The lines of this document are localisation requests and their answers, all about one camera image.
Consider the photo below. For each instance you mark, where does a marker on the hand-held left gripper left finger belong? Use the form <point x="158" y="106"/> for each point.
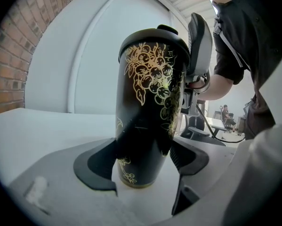
<point x="94" y="168"/>

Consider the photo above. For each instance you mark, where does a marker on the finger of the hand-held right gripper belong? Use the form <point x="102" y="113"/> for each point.
<point x="198" y="43"/>

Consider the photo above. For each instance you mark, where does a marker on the background white desk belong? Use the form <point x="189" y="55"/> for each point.
<point x="216" y="122"/>

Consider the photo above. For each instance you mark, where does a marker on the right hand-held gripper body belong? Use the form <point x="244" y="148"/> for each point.
<point x="190" y="102"/>

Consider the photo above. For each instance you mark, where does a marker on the black gold-printed travel cup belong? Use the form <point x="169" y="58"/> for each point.
<point x="150" y="116"/>

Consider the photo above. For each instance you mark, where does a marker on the person's right hand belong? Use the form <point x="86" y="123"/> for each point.
<point x="196" y="85"/>

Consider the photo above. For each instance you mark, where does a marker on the person's black shirt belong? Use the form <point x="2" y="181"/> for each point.
<point x="251" y="43"/>

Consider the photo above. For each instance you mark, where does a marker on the white wall pipe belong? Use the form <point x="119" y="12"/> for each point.
<point x="84" y="48"/>

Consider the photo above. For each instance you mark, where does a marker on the grey office chair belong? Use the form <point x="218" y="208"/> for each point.
<point x="202" y="133"/>

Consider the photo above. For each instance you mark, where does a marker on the black travel cup lid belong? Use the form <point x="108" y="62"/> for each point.
<point x="150" y="35"/>

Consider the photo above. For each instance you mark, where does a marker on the person's right forearm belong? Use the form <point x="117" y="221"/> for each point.
<point x="218" y="86"/>

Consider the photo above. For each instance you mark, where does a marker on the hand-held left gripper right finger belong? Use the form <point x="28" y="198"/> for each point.
<point x="190" y="160"/>

